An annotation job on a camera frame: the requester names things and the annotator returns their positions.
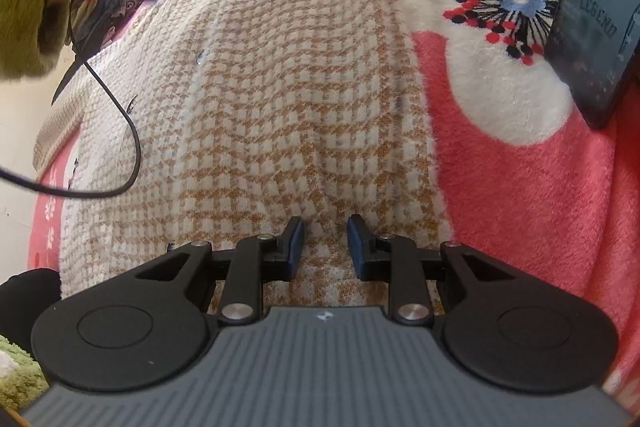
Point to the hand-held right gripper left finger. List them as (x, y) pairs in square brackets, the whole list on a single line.
[(295, 252)]

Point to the green fleece jacket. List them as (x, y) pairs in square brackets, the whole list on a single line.
[(20, 377)]

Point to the beige houndstooth knit sweater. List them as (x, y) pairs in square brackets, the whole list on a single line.
[(275, 107)]

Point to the red floral blanket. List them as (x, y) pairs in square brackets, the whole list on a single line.
[(525, 217)]

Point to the black smartphone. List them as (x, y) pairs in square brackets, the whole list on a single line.
[(590, 32)]

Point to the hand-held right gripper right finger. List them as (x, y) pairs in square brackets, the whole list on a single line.
[(356, 252)]

